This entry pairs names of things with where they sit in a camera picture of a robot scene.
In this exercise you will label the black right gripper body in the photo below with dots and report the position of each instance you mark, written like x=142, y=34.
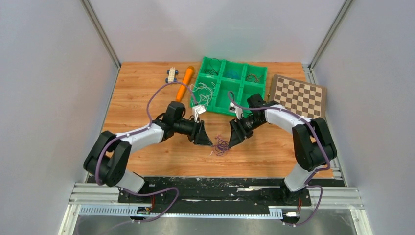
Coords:
x=245, y=125

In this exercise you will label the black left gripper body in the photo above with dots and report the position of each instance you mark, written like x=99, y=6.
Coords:
x=193, y=135

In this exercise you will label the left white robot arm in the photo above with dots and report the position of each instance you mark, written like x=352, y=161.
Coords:
x=108, y=158

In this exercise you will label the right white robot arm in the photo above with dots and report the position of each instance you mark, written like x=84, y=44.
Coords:
x=314, y=147

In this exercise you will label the green compartment tray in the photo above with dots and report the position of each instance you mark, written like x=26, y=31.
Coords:
x=216, y=77

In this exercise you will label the orange carrot toy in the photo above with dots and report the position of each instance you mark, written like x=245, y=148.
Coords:
x=186, y=80

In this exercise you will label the white blue toy car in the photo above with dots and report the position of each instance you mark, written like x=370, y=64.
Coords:
x=171, y=75

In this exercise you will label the wooden chessboard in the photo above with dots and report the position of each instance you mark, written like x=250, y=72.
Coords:
x=303, y=98

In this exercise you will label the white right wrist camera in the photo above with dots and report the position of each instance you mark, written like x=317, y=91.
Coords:
x=237, y=110

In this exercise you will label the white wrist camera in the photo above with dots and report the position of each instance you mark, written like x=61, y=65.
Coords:
x=198, y=110
x=237, y=110

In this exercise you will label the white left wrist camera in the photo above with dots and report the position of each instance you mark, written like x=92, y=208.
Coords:
x=198, y=110

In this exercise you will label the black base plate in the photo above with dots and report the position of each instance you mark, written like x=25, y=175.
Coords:
x=202, y=195

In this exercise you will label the aluminium rail frame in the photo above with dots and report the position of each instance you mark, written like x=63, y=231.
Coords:
x=88, y=199

